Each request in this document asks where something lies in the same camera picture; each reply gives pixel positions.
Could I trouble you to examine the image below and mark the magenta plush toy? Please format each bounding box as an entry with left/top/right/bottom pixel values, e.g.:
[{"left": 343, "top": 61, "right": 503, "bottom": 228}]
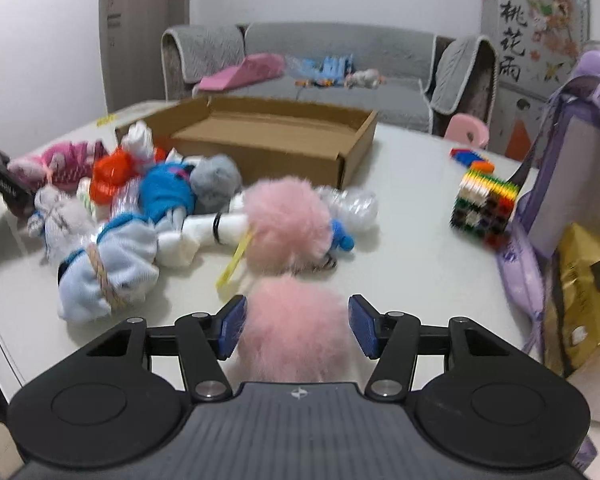
[{"left": 7, "top": 140, "right": 109, "bottom": 194}]

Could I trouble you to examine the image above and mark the pink fluffy pompom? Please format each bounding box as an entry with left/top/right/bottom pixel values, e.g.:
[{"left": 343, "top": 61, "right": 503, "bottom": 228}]
[
  {"left": 244, "top": 177, "right": 332, "bottom": 273},
  {"left": 238, "top": 274, "right": 351, "bottom": 382}
]

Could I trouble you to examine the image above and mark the white roll black band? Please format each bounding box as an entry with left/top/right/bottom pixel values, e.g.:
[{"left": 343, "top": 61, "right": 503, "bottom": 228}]
[{"left": 156, "top": 212, "right": 248, "bottom": 268}]

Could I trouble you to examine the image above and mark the light blue cloth bundle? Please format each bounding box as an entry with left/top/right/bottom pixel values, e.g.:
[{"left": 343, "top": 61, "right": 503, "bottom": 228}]
[{"left": 58, "top": 212, "right": 159, "bottom": 324}]

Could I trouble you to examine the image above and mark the orange plastic bag bundle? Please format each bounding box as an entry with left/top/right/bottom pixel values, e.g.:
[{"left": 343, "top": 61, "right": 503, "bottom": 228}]
[{"left": 90, "top": 146, "right": 138, "bottom": 206}]

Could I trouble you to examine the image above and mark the clear plastic bag bundle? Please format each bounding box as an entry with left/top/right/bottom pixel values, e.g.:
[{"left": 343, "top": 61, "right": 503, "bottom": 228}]
[{"left": 315, "top": 186, "right": 379, "bottom": 252}]

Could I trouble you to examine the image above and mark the blue knit sock bundle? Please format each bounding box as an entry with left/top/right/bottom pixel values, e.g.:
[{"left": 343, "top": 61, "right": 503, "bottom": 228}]
[{"left": 138, "top": 162, "right": 197, "bottom": 223}]

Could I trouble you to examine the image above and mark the yellow item on table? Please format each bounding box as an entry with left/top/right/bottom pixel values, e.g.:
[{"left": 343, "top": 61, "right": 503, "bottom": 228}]
[{"left": 96, "top": 114, "right": 116, "bottom": 127}]

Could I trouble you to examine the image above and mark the grey sock bundle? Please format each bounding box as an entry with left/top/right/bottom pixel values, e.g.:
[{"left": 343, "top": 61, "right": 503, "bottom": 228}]
[{"left": 189, "top": 154, "right": 242, "bottom": 214}]

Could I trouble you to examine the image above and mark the multicolour block cube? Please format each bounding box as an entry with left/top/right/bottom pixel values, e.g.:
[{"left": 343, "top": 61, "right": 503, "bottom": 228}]
[{"left": 450, "top": 169, "right": 520, "bottom": 249}]

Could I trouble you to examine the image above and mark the gold snack bag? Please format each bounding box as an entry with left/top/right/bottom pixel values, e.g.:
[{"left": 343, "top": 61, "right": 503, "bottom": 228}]
[{"left": 543, "top": 223, "right": 600, "bottom": 378}]

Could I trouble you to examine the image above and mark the blue orange block toy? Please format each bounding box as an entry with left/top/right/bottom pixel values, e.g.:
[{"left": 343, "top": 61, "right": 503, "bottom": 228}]
[{"left": 450, "top": 148, "right": 495, "bottom": 174}]

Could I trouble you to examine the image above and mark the brown cardboard box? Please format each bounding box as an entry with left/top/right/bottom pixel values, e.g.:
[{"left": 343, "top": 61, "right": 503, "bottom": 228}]
[{"left": 142, "top": 96, "right": 377, "bottom": 190}]

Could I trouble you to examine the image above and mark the pink child chair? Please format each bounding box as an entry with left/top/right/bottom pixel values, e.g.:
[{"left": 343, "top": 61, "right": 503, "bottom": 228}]
[{"left": 444, "top": 113, "right": 490, "bottom": 150}]

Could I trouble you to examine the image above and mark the wooden door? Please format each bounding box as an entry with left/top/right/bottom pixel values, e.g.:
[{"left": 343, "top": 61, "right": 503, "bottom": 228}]
[{"left": 99, "top": 0, "right": 189, "bottom": 113}]

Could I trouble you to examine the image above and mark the purple water bottle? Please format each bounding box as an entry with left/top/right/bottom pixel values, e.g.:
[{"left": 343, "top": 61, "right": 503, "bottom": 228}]
[{"left": 496, "top": 41, "right": 600, "bottom": 352}]

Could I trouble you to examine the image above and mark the grey sofa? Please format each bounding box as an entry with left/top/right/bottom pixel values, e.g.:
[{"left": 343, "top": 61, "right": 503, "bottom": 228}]
[{"left": 161, "top": 22, "right": 498, "bottom": 136}]

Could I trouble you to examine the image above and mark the small plush on sofa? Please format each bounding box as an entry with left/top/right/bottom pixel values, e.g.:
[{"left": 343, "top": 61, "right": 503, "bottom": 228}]
[{"left": 343, "top": 68, "right": 385, "bottom": 89}]

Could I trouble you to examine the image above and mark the blue toy on sofa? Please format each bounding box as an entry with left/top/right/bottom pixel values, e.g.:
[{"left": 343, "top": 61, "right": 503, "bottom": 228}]
[{"left": 296, "top": 55, "right": 354, "bottom": 88}]

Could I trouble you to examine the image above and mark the pink cushion on sofa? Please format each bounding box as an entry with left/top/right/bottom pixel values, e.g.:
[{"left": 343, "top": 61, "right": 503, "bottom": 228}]
[{"left": 197, "top": 53, "right": 286, "bottom": 92}]

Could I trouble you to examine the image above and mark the flower poster board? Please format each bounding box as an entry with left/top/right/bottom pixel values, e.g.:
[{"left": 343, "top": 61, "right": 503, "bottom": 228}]
[{"left": 481, "top": 0, "right": 588, "bottom": 160}]

